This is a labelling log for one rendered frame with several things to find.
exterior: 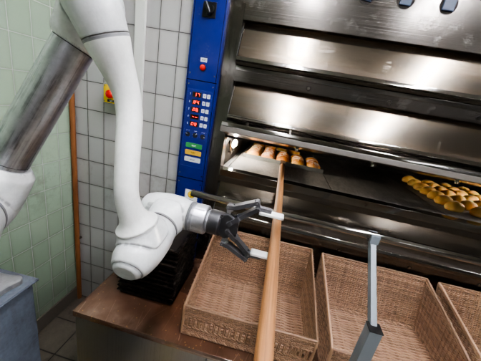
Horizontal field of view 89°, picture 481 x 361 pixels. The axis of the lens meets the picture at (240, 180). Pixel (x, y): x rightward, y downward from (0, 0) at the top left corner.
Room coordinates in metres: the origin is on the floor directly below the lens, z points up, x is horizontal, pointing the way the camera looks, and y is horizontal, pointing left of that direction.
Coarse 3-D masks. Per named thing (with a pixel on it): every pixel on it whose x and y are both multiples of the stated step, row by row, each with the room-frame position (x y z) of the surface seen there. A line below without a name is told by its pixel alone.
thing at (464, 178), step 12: (228, 132) 1.13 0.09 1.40; (240, 132) 1.12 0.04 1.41; (252, 132) 1.12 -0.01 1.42; (276, 144) 1.23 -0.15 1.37; (288, 144) 1.09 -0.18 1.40; (300, 144) 1.09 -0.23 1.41; (312, 144) 1.08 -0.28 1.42; (336, 156) 1.19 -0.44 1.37; (348, 156) 1.06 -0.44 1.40; (360, 156) 1.05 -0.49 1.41; (372, 156) 1.05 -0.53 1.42; (396, 168) 1.15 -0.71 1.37; (408, 168) 1.03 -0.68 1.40; (420, 168) 1.02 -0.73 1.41; (432, 168) 1.02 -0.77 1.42; (468, 180) 1.00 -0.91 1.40; (480, 180) 0.99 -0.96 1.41
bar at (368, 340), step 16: (192, 192) 0.91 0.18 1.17; (272, 208) 0.88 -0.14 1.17; (320, 224) 0.84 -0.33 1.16; (336, 224) 0.84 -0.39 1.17; (368, 240) 0.82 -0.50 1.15; (384, 240) 0.81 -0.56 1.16; (400, 240) 0.81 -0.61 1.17; (368, 256) 0.80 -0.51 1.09; (448, 256) 0.79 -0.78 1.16; (464, 256) 0.78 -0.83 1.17; (368, 272) 0.75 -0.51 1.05; (368, 288) 0.72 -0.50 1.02; (368, 304) 0.68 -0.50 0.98; (368, 320) 0.64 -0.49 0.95; (368, 336) 0.60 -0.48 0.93; (352, 352) 0.63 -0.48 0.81; (368, 352) 0.59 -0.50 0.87
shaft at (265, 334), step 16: (272, 224) 0.70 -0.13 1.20; (272, 240) 0.60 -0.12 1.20; (272, 256) 0.52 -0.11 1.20; (272, 272) 0.46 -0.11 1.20; (272, 288) 0.41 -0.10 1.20; (272, 304) 0.37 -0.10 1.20; (272, 320) 0.33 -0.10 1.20; (256, 336) 0.31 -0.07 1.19; (272, 336) 0.30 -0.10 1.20; (256, 352) 0.27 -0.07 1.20; (272, 352) 0.28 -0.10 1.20
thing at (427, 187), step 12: (408, 180) 1.80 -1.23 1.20; (420, 180) 1.72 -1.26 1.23; (420, 192) 1.56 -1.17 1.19; (432, 192) 1.47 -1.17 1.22; (444, 192) 1.55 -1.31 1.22; (456, 192) 1.62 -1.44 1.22; (468, 192) 1.69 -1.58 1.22; (444, 204) 1.31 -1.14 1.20; (456, 204) 1.28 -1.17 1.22; (468, 204) 1.35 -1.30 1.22; (480, 204) 1.42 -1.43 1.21; (480, 216) 1.25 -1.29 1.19
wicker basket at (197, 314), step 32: (224, 256) 1.18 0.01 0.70; (288, 256) 1.17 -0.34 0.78; (192, 288) 0.85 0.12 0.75; (224, 288) 1.06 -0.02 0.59; (256, 288) 1.11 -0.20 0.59; (288, 288) 1.12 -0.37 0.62; (192, 320) 0.77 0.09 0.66; (224, 320) 0.76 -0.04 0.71; (256, 320) 0.90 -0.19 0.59; (288, 320) 0.93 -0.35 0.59; (288, 352) 0.77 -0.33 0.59
